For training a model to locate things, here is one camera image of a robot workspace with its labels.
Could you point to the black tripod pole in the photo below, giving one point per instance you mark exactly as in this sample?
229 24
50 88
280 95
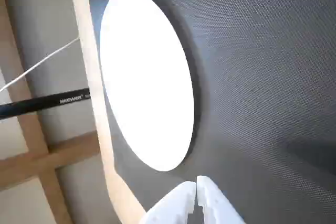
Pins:
39 103

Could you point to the white round dish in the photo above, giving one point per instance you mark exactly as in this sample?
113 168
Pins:
144 77

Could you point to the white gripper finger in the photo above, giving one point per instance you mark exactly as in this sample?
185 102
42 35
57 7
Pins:
215 203
173 203

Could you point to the dark grey mat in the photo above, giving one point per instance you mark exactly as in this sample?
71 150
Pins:
262 77

